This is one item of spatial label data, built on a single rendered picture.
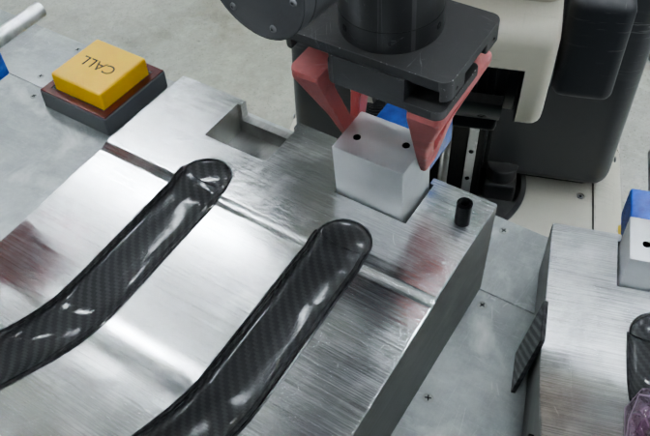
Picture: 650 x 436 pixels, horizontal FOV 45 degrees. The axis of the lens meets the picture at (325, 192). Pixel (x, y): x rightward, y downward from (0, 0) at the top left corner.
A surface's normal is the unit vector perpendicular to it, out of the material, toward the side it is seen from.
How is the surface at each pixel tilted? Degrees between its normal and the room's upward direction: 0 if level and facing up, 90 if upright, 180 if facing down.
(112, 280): 5
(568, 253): 0
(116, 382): 21
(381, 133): 4
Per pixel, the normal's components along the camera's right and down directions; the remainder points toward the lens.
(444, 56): -0.06, -0.66
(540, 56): -0.22, 0.80
